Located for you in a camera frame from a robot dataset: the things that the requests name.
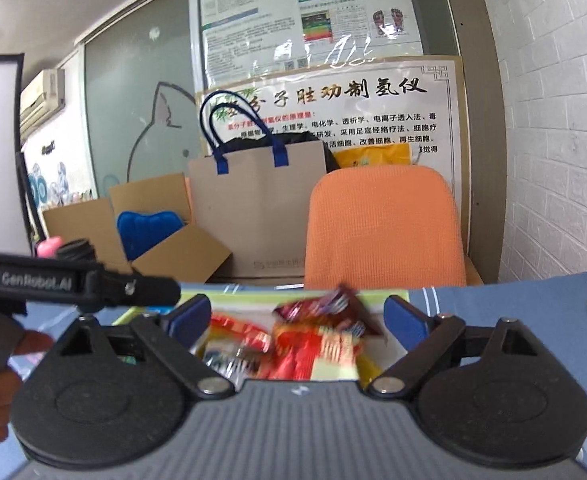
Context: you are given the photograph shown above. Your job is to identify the brown cardboard box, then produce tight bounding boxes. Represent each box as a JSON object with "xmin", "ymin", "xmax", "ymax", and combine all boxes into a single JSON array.
[{"xmin": 44, "ymin": 174, "xmax": 231, "ymax": 284}]

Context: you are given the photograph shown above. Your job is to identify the red yellow biscuit pack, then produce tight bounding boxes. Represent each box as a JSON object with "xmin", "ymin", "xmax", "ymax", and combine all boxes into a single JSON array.
[{"xmin": 210, "ymin": 312, "xmax": 272, "ymax": 354}]

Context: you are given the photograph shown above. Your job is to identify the brown paper bag blue handles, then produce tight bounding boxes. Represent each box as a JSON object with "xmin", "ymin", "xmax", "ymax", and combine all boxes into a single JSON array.
[{"xmin": 188, "ymin": 90, "xmax": 327, "ymax": 281}]

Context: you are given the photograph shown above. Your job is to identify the black tumbler cup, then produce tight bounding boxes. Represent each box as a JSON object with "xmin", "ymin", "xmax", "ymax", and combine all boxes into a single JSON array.
[{"xmin": 56, "ymin": 238, "xmax": 97, "ymax": 262}]

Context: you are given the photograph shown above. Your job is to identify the dark red dates pack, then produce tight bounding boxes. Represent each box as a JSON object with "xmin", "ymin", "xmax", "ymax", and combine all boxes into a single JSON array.
[{"xmin": 272, "ymin": 284, "xmax": 383, "ymax": 337}]

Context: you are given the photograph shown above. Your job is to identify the silver crisps snack bag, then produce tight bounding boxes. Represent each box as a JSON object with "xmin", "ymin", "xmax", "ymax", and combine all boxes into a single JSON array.
[{"xmin": 202, "ymin": 341, "xmax": 266, "ymax": 390}]

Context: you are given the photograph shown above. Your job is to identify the red snack bag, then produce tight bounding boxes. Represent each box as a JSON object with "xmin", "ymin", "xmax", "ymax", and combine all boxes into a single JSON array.
[{"xmin": 258, "ymin": 324, "xmax": 363, "ymax": 382}]

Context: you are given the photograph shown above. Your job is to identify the scientific wall poster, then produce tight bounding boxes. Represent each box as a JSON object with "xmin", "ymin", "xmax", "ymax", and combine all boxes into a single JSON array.
[{"xmin": 189, "ymin": 0, "xmax": 423, "ymax": 89}]

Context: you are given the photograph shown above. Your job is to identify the pink lid clear bottle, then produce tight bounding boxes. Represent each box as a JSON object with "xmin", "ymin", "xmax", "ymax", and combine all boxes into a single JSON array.
[{"xmin": 36, "ymin": 236, "xmax": 64, "ymax": 259}]

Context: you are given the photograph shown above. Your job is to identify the green cardboard box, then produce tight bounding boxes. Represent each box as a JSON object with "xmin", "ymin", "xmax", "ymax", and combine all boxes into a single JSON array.
[{"xmin": 110, "ymin": 286, "xmax": 413, "ymax": 391}]

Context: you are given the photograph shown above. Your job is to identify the chinese text poster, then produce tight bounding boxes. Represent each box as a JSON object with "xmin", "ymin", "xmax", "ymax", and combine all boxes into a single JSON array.
[{"xmin": 196, "ymin": 55, "xmax": 470, "ymax": 237}]

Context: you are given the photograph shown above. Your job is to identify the wall air conditioner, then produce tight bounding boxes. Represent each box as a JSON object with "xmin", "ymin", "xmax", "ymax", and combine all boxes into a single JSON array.
[{"xmin": 20, "ymin": 68, "xmax": 66, "ymax": 136}]

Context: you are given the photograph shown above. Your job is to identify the yellow plastic bag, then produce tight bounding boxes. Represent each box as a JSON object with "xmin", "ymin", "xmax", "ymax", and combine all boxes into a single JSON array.
[{"xmin": 333, "ymin": 143, "xmax": 413, "ymax": 168}]

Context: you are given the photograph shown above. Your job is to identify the orange chair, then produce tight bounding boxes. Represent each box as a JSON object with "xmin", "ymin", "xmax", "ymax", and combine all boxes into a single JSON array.
[{"xmin": 304, "ymin": 166, "xmax": 467, "ymax": 289}]

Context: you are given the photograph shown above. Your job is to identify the blue plastic chair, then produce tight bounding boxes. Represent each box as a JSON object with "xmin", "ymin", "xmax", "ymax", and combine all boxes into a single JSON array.
[{"xmin": 116, "ymin": 211, "xmax": 186, "ymax": 261}]

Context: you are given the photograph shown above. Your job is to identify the person left hand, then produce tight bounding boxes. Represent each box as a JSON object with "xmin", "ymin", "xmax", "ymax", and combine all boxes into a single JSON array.
[{"xmin": 0, "ymin": 329, "xmax": 55, "ymax": 449}]

